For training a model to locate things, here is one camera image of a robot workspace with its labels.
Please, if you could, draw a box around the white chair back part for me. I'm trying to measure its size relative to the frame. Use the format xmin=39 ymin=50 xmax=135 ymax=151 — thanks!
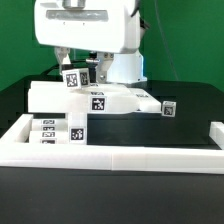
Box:
xmin=28 ymin=89 xmax=153 ymax=114

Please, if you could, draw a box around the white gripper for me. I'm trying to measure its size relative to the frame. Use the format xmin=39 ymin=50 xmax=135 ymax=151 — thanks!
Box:
xmin=34 ymin=0 xmax=141 ymax=83

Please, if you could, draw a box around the white U-shaped fence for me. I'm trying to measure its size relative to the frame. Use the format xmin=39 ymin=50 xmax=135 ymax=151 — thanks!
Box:
xmin=0 ymin=114 xmax=224 ymax=174

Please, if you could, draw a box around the black cable on table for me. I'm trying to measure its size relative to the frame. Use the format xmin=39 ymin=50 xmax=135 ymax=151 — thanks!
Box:
xmin=40 ymin=64 xmax=64 ymax=77

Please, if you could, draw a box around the white long chair part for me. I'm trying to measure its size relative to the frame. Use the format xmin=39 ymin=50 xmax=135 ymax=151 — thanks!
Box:
xmin=28 ymin=81 xmax=130 ymax=98

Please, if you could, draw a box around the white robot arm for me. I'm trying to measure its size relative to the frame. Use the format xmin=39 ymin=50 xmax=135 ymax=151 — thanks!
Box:
xmin=34 ymin=0 xmax=149 ymax=84

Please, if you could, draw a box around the white chair seat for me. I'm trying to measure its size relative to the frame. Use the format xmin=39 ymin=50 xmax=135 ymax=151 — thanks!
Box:
xmin=66 ymin=112 xmax=87 ymax=145

